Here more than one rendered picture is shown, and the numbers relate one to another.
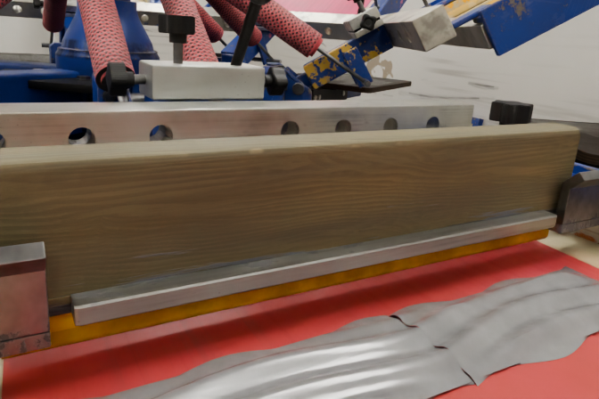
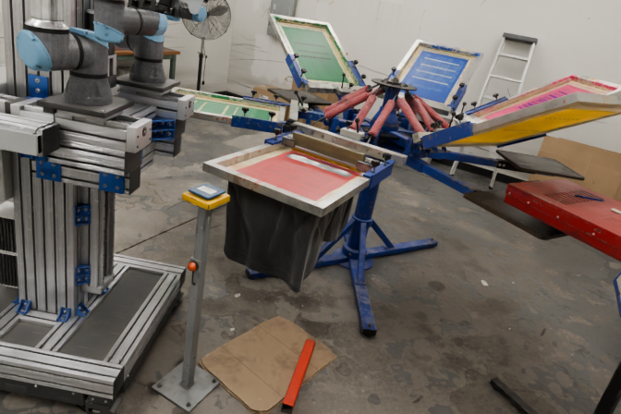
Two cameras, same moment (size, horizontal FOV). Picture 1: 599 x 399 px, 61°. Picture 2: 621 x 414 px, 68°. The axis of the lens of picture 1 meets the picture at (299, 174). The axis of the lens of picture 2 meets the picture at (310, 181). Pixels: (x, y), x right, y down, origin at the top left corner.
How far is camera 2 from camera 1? 2.21 m
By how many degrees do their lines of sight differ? 53
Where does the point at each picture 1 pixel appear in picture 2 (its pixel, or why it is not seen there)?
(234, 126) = (346, 142)
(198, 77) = (347, 132)
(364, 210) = (324, 151)
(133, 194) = (302, 139)
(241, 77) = (356, 135)
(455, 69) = not seen: outside the picture
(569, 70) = not seen: outside the picture
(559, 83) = not seen: outside the picture
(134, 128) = (330, 137)
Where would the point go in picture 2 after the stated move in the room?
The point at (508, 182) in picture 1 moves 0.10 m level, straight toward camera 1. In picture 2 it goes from (347, 157) to (328, 154)
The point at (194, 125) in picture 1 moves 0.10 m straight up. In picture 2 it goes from (339, 140) to (342, 122)
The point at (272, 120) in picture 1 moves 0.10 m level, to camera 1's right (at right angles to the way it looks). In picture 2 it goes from (352, 143) to (363, 150)
